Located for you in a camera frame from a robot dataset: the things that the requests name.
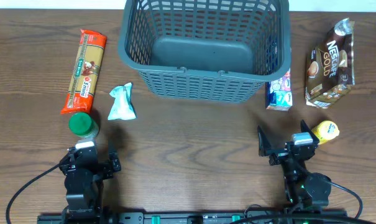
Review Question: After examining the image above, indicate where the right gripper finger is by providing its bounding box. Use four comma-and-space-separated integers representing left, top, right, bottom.
257, 126, 272, 157
300, 119, 319, 144

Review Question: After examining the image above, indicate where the yellow Mentos bottle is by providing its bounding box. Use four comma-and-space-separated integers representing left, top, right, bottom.
311, 121, 340, 144

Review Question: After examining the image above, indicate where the green lid jar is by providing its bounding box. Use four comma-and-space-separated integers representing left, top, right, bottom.
68, 112, 99, 139

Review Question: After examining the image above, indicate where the small colourful milk carton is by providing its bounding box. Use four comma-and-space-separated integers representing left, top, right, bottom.
265, 70, 293, 111

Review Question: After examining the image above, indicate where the brown Nescafe Gold pouch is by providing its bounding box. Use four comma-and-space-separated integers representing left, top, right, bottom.
305, 18, 355, 109

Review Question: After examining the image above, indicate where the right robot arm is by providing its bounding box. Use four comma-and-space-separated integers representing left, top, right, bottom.
257, 120, 331, 210

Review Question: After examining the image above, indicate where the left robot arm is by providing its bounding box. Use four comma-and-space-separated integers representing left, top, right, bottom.
60, 139, 121, 223

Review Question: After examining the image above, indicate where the light blue snack wrapper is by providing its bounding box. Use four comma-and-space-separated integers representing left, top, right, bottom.
108, 82, 136, 120

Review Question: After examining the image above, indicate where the orange spaghetti packet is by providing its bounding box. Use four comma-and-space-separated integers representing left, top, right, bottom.
61, 29, 107, 114

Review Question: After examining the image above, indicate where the grey plastic basket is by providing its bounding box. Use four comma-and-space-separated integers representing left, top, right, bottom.
118, 0, 291, 103

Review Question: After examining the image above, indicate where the right black cable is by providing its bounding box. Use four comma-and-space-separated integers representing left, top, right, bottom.
329, 180, 364, 220

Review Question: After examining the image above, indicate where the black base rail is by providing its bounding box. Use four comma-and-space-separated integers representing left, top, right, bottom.
37, 210, 349, 224

